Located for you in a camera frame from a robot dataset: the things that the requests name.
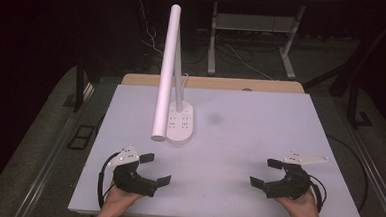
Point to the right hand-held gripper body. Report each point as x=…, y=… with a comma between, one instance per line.
x=293, y=184

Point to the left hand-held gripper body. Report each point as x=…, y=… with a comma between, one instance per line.
x=127, y=178

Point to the person's left hand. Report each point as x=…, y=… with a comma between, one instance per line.
x=117, y=199

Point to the person's right hand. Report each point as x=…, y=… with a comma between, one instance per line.
x=302, y=207

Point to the white desk lamp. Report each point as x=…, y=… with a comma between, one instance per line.
x=168, y=70

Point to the black metal stand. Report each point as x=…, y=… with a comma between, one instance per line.
x=79, y=86
x=353, y=103

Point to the black floor frame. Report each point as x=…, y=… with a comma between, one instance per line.
x=81, y=137

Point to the metal floor rail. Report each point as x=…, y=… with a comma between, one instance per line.
x=48, y=154
x=374, y=174

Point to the grey metal desk frame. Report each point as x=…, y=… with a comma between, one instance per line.
x=213, y=39

